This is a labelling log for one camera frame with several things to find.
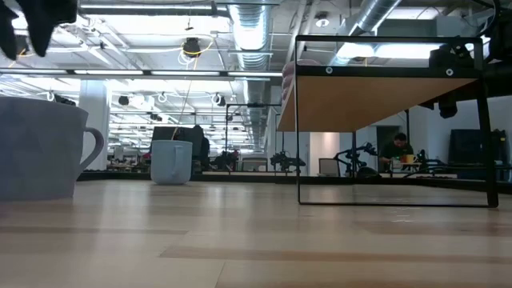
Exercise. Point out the silver ribbed ventilation duct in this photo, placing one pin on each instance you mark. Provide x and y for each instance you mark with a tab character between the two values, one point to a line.
250	32

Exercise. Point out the dark wall screen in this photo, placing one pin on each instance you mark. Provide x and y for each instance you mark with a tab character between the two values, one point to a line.
472	146

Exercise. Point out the yellow mug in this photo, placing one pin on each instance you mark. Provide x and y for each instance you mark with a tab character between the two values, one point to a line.
410	158

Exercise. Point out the silver slanted ventilation duct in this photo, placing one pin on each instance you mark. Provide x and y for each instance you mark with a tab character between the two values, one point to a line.
372	16

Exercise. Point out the light blue mug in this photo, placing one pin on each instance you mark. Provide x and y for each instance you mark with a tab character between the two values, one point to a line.
170	162

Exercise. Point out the black ceiling camera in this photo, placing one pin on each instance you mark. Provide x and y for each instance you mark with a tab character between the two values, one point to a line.
192	46

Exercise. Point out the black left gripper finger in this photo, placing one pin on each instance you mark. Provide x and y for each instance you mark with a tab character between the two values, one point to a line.
44	20
8	34

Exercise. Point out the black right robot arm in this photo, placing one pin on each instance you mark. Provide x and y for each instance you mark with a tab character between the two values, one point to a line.
498	76

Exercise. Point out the black background robot arm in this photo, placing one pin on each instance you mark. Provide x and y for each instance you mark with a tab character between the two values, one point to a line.
354	154

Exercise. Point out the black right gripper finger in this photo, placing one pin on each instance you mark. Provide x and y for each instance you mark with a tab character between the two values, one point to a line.
447	107

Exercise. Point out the small background robot arm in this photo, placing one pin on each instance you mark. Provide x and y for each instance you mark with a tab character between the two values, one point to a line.
286	160

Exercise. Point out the pink ribbed ceramic mug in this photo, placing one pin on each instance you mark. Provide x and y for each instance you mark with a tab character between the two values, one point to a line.
289	82

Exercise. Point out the black aluminium table frame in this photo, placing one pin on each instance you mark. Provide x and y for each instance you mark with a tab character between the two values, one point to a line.
400	182

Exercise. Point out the grey office chair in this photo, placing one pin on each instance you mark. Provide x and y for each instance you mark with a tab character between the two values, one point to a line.
329	167

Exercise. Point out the dark background monitor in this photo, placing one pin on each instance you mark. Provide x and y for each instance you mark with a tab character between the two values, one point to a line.
196	140

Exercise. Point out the person at yellow mug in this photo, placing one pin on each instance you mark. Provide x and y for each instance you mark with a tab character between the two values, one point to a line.
396	150

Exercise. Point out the large grey-blue mug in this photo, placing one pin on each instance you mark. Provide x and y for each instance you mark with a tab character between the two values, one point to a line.
36	152

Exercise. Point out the wooden shelf with black frame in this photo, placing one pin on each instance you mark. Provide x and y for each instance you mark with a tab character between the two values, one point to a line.
360	100

